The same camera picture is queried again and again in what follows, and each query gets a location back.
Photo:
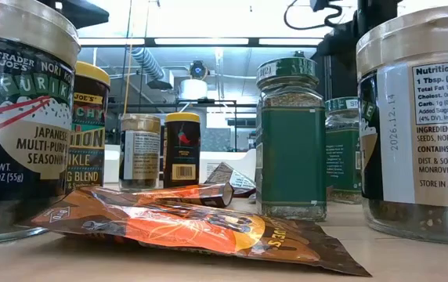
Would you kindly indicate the white cylinder lamp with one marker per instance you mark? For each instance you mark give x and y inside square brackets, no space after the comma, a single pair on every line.
[192,89]

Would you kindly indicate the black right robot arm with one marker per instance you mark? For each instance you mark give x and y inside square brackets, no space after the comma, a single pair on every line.
[376,15]

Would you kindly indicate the yellow-lid seasoning jar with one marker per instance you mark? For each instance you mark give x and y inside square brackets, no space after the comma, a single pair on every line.
[89,129]
[182,149]

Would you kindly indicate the silver ventilation duct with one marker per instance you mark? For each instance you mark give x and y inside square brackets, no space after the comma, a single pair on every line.
[147,62]

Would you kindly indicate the long ceiling light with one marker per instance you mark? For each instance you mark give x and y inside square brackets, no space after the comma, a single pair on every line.
[110,41]
[200,41]
[290,41]

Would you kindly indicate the green-lid herb jar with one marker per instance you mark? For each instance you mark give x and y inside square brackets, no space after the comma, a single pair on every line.
[343,156]
[292,156]

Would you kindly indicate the white plastic bin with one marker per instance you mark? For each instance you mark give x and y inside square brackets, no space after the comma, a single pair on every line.
[224,156]
[112,164]

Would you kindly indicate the round black ceiling device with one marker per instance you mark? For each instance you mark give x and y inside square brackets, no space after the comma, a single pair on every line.
[198,70]

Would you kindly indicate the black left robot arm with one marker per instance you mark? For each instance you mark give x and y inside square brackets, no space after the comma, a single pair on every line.
[83,13]

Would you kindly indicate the orange brown spice packet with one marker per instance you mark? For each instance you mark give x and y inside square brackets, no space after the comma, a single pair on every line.
[192,231]
[208,196]
[228,176]

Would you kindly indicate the black upright post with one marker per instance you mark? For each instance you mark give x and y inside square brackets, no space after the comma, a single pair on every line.
[327,78]

